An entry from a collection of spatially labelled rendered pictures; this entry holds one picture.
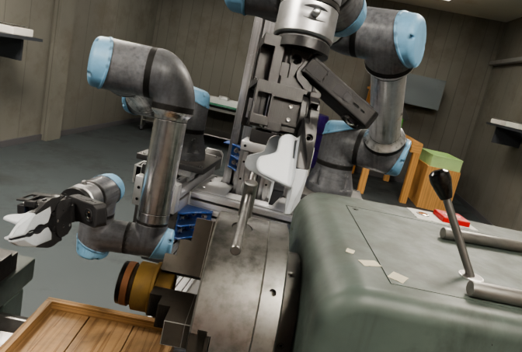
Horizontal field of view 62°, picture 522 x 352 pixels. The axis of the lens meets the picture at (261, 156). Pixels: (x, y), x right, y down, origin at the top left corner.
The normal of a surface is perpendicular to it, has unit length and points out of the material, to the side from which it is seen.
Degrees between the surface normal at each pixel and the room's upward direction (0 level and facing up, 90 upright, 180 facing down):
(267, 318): 63
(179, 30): 90
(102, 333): 0
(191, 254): 55
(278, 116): 78
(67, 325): 0
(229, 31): 90
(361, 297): 46
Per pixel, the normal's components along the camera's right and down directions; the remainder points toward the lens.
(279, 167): 0.24, -0.27
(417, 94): -0.16, 0.16
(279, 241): 0.19, -0.87
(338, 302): -0.37, -0.47
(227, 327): 0.04, -0.11
